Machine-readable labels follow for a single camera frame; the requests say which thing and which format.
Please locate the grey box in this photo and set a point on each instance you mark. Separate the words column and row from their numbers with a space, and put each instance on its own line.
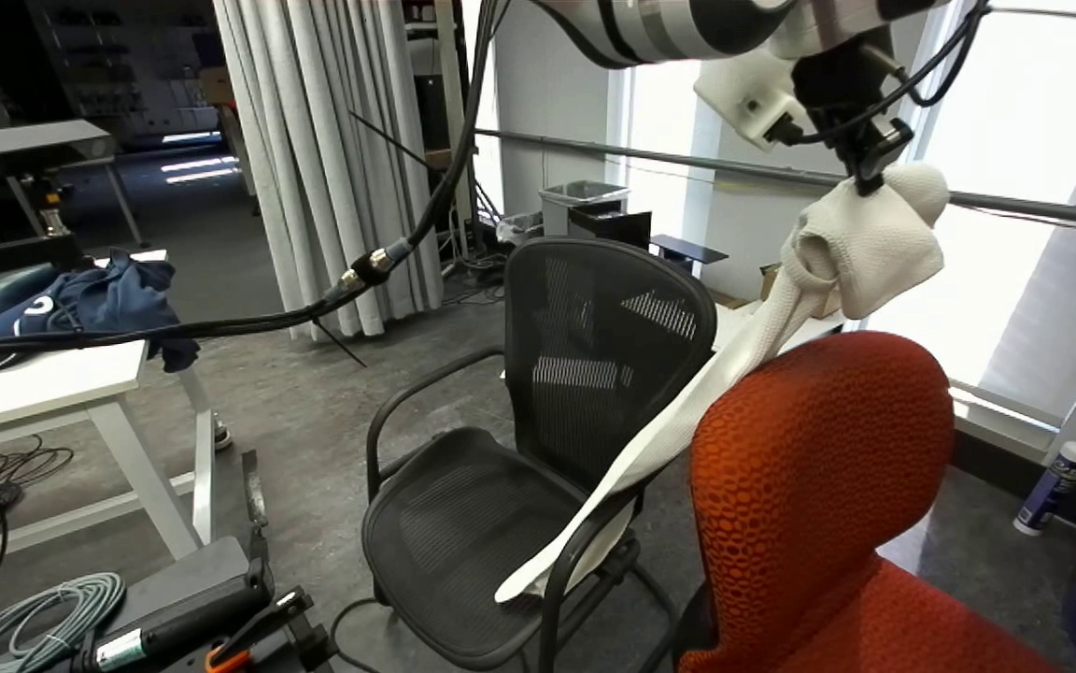
column 578, row 197

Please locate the grey metal rail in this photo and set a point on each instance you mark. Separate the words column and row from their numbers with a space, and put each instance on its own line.
column 637, row 155

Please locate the blue white spray bottle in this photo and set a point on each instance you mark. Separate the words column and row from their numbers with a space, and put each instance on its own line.
column 1050, row 489

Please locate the dark blue cloth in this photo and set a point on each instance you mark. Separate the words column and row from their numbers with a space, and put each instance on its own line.
column 91, row 303

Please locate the black mesh office chair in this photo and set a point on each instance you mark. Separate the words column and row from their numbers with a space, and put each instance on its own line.
column 587, row 351

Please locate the black silver cylinder tool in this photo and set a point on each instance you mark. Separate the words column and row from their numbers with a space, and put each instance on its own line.
column 177, row 636

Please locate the white pleated curtain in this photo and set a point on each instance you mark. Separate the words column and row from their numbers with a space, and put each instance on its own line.
column 328, row 162

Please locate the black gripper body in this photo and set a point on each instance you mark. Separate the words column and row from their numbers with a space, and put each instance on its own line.
column 857, row 100

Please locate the white table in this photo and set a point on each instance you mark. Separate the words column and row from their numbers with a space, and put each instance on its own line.
column 53, row 374

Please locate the red fabric chair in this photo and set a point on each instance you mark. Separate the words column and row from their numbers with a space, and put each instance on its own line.
column 814, row 500

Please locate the orange black hand tool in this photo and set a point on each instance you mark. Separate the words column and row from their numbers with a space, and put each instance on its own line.
column 252, row 629

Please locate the dark blue tray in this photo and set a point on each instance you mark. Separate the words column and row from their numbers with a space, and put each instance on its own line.
column 688, row 252

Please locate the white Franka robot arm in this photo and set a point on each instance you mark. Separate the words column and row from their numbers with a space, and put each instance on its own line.
column 663, row 24

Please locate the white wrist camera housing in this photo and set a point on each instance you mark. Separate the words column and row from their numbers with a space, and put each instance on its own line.
column 748, row 95

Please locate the grey metal stand base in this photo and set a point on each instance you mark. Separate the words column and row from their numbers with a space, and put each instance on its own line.
column 187, row 575

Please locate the black box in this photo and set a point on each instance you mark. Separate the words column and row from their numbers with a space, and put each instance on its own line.
column 617, row 225

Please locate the white towel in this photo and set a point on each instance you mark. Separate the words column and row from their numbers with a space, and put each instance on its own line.
column 876, row 247

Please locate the cardboard box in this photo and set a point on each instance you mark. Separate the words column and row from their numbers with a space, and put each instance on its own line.
column 771, row 282

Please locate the black desk frame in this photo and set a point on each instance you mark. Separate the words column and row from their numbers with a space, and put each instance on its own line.
column 28, row 138

